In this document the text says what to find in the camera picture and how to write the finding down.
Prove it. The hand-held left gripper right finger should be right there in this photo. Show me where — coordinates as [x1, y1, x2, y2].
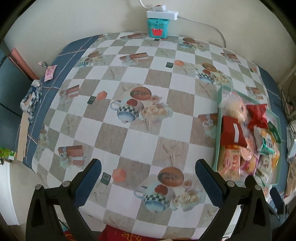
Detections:
[195, 159, 272, 241]

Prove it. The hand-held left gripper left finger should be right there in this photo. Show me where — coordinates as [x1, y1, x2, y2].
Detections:
[25, 159, 102, 241]

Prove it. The pink snack packet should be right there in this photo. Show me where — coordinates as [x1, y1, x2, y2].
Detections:
[239, 137, 259, 176]

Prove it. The white mushroom print snack packet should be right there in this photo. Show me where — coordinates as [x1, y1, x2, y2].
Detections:
[255, 153, 278, 183]

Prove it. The orange pastry packet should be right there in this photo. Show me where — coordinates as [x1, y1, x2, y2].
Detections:
[217, 145, 243, 178]

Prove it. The light green white snack packet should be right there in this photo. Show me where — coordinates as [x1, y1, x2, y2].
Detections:
[258, 130, 279, 156]

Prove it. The red white-striped snack packet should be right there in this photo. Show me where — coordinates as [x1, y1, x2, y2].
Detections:
[221, 116, 247, 148]

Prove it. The dark green snack packet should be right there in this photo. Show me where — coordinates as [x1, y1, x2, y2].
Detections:
[267, 122, 281, 143]

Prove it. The shallow teal cardboard box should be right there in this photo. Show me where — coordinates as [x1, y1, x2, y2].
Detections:
[212, 85, 282, 186]

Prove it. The red patterned snack packet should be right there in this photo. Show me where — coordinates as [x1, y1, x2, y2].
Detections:
[246, 104, 269, 129]

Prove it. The clear round bun packet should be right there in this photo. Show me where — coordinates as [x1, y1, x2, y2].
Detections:
[221, 91, 248, 122]

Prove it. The checkered printed tablecloth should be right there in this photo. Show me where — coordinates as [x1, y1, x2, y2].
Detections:
[32, 32, 266, 239]

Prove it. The red floral cloth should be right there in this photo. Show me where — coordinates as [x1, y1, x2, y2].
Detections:
[102, 226, 167, 241]

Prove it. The beige cardboard strip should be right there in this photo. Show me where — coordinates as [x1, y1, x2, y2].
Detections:
[16, 116, 30, 163]

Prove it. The green printed packaging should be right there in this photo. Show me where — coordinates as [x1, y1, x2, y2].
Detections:
[0, 147, 18, 166]

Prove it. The small pink wrapper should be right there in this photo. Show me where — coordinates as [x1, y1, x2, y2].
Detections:
[44, 65, 58, 81]

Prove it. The dark blue cabinet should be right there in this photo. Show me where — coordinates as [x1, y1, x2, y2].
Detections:
[0, 49, 35, 149]

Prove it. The reddish brown board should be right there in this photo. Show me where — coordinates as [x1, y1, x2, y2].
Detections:
[10, 47, 40, 81]

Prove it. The teal box with red crab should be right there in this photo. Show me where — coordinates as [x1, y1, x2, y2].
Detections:
[147, 17, 170, 38]

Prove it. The white power strip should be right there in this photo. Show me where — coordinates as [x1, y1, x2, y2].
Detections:
[146, 5, 178, 20]

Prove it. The grey power cable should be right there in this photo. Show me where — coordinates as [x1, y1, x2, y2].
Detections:
[177, 16, 226, 48]

